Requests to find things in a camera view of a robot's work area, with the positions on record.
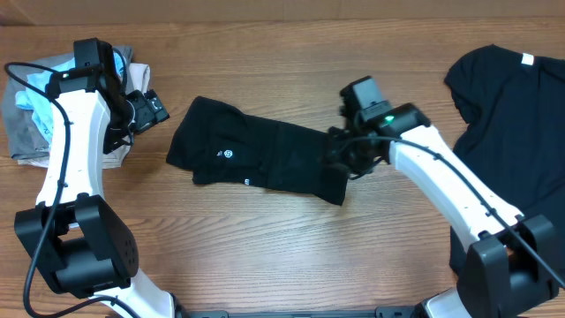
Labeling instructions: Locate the black t-shirt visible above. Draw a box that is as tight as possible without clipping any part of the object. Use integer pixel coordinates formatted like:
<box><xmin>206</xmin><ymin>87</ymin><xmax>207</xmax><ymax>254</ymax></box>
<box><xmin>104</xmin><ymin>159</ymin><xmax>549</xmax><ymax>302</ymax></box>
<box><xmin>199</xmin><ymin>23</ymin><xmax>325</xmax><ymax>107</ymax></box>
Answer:
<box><xmin>166</xmin><ymin>96</ymin><xmax>348</xmax><ymax>206</ymax></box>

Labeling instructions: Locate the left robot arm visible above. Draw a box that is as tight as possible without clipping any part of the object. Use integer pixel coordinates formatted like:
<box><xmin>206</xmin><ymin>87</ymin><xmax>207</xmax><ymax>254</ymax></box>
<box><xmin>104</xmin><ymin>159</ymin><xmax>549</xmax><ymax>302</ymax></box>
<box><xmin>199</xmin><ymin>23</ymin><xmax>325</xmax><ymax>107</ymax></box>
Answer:
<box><xmin>14</xmin><ymin>62</ymin><xmax>185</xmax><ymax>317</ymax></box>

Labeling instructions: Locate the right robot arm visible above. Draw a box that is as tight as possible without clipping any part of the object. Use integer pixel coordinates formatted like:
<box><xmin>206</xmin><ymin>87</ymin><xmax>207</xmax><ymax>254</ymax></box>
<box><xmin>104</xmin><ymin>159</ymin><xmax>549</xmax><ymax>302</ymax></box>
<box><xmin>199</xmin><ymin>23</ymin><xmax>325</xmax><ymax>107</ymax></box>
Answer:
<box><xmin>326</xmin><ymin>102</ymin><xmax>564</xmax><ymax>317</ymax></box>

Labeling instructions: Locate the beige folded shirt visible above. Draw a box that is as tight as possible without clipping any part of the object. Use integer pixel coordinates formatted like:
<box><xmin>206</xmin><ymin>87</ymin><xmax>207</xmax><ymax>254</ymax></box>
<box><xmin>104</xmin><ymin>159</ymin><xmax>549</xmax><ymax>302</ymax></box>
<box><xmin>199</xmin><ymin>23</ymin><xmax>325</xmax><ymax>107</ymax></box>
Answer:
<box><xmin>18</xmin><ymin>63</ymin><xmax>151</xmax><ymax>169</ymax></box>

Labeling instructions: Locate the light blue printed t-shirt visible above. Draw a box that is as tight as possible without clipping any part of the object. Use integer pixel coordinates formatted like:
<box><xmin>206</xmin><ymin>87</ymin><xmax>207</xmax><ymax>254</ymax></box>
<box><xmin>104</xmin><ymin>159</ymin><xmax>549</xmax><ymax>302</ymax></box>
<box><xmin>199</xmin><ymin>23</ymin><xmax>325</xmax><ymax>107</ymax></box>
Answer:
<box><xmin>15</xmin><ymin>52</ymin><xmax>129</xmax><ymax>144</ymax></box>

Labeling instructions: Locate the grey folded shirt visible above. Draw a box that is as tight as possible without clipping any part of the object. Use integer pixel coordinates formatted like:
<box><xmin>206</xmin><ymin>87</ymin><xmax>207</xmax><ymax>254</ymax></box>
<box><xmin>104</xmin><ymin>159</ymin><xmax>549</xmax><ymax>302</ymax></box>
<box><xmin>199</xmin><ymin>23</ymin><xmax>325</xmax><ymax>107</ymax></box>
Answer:
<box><xmin>1</xmin><ymin>45</ymin><xmax>133</xmax><ymax>160</ymax></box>

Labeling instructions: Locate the dark navy t-shirt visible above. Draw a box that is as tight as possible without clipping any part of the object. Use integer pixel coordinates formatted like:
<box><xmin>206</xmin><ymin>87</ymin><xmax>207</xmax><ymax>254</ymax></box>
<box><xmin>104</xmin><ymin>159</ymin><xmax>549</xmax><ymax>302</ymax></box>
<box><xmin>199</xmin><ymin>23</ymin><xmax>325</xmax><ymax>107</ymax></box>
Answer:
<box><xmin>443</xmin><ymin>43</ymin><xmax>565</xmax><ymax>275</ymax></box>

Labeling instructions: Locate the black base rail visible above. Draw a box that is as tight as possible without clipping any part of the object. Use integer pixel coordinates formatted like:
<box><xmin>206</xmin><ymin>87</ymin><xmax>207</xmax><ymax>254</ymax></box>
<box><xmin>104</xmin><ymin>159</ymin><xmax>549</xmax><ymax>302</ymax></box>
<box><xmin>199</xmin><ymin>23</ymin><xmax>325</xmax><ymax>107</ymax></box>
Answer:
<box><xmin>176</xmin><ymin>305</ymin><xmax>500</xmax><ymax>318</ymax></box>

